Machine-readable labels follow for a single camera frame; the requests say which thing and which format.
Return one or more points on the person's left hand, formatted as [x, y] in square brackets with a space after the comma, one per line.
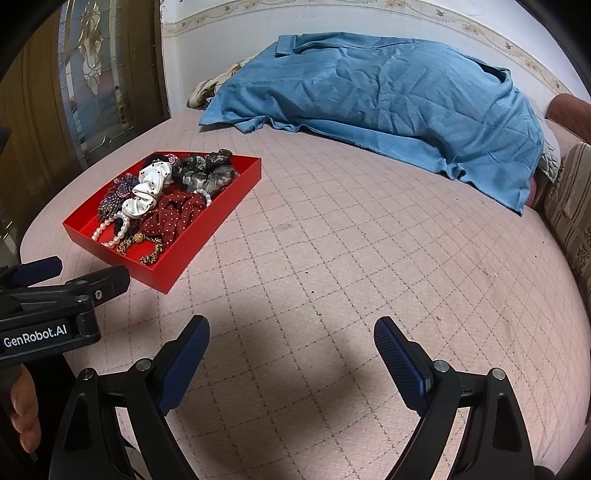
[27, 410]

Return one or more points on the grey sheer scrunchie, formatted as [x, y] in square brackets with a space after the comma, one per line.
[203, 173]

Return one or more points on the brown patterned cloth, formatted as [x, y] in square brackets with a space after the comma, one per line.
[203, 92]

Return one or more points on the beaded flower hair clip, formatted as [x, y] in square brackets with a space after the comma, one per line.
[113, 196]

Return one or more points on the striped beige pillow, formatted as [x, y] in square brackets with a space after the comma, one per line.
[572, 207]

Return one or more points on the white quilted cloth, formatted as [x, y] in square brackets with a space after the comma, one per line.
[549, 159]

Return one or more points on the wooden door with glass panel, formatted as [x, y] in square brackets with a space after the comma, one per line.
[37, 115]

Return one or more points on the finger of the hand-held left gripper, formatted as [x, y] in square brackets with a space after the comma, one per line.
[37, 272]
[106, 281]

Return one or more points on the blue cloth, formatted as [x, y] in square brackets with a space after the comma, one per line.
[392, 101]

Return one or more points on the white polka dot scrunchie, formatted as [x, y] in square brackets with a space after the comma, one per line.
[152, 184]

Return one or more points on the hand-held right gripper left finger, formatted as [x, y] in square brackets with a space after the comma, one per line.
[184, 360]

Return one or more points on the pink quilted bed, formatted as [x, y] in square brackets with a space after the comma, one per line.
[346, 258]

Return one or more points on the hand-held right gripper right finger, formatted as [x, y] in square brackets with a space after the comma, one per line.
[397, 355]

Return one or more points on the red tray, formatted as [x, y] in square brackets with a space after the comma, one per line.
[203, 244]

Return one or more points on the red polka dot scrunchie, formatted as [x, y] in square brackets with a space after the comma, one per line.
[171, 217]

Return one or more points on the brown padded headboard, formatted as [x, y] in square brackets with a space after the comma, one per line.
[568, 110]

